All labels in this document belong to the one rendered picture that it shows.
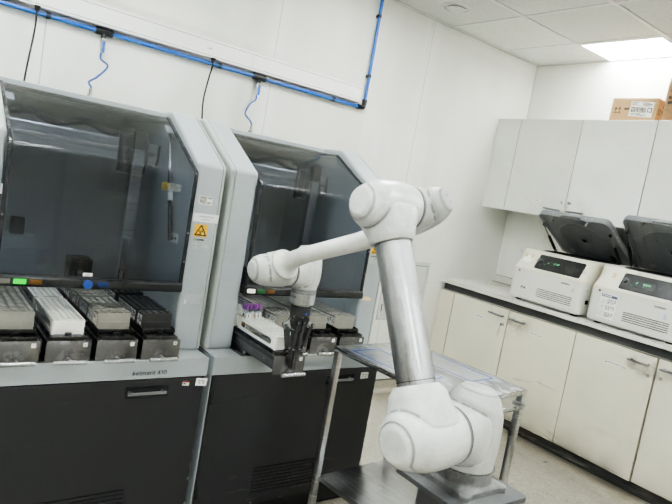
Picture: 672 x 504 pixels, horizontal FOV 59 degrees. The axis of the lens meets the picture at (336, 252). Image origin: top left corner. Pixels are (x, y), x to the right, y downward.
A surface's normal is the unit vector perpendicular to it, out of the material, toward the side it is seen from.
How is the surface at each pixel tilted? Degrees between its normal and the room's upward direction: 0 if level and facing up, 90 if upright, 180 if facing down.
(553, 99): 90
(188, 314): 90
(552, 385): 90
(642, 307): 90
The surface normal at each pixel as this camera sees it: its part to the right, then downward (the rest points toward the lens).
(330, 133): 0.59, 0.18
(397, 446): -0.73, 0.04
